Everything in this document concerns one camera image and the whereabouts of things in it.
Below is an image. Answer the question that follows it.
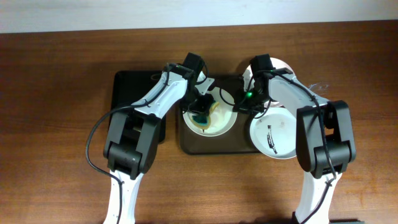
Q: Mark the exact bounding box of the white plate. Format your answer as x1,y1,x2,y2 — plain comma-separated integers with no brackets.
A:
183,87,238,137
242,57,293,108
249,108,296,159

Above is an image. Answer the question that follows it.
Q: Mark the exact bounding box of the green yellow sponge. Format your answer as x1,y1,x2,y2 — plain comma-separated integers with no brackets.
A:
190,101,220,131

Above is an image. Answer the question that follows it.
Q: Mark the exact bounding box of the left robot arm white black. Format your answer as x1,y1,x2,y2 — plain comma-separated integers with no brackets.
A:
103,53,214,223

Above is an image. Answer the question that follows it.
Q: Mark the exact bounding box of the brown serving tray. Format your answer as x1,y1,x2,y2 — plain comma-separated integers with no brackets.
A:
178,73,265,156

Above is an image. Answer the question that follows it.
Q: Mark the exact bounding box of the black plastic tray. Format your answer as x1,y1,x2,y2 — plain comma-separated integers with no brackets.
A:
111,70,161,141

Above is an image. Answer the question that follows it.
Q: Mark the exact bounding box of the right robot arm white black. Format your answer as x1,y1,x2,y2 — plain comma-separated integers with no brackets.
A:
233,54,356,223

